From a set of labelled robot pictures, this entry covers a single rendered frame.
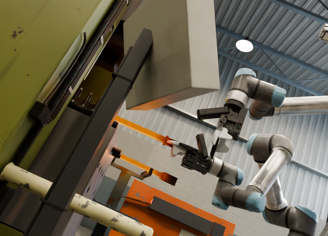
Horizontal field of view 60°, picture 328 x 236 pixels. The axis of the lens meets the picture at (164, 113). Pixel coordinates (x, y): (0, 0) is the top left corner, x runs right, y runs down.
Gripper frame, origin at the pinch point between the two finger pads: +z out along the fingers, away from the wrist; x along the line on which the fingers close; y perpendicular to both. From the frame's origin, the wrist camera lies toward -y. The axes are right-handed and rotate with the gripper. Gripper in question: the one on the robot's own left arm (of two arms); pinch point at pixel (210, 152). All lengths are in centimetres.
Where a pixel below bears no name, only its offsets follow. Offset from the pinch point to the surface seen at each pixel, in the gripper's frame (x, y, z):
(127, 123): 18.1, -39.4, -5.4
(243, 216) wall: 839, 94, -126
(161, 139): 22.6, -23.7, -5.5
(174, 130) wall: 763, -194, -283
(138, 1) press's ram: -3, -53, -55
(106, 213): -14.8, -19.0, 31.6
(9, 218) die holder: 0, -53, 46
